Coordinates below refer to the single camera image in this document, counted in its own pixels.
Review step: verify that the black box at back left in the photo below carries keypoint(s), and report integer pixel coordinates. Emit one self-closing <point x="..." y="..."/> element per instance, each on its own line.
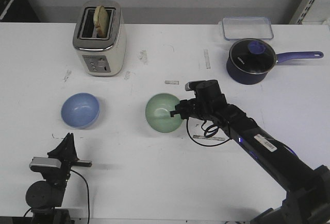
<point x="18" y="11"/>

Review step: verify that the toast slice in toaster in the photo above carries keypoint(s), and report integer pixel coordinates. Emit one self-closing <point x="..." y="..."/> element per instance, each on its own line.
<point x="101" y="21"/>

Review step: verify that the glass pot lid blue knob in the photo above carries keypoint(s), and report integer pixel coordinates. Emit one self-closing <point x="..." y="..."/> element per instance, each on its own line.
<point x="252" y="56"/>

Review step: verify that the clear plastic food container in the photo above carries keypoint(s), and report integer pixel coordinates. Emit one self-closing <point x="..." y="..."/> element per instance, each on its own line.
<point x="241" y="27"/>

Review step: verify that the green bowl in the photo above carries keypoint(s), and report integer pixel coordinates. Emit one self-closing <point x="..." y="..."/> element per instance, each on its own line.
<point x="157" y="113"/>

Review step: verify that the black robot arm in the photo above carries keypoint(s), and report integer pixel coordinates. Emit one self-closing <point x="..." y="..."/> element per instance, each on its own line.
<point x="45" y="197"/>
<point x="307" y="189"/>

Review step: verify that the cream and steel toaster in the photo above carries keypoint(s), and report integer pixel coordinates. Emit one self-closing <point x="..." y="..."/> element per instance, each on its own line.
<point x="102" y="57"/>

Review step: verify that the blue bowl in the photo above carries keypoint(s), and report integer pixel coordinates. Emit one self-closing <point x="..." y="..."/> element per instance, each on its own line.
<point x="80" y="110"/>

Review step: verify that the dark blue saucepan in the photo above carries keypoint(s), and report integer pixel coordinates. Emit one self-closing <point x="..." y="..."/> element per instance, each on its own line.
<point x="249" y="79"/>

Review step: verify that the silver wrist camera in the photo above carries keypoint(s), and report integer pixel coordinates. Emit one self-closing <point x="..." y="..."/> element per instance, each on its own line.
<point x="42" y="164"/>
<point x="191" y="85"/>

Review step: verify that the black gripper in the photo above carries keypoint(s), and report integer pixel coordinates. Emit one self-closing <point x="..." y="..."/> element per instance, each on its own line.
<point x="188" y="108"/>
<point x="65" y="149"/>

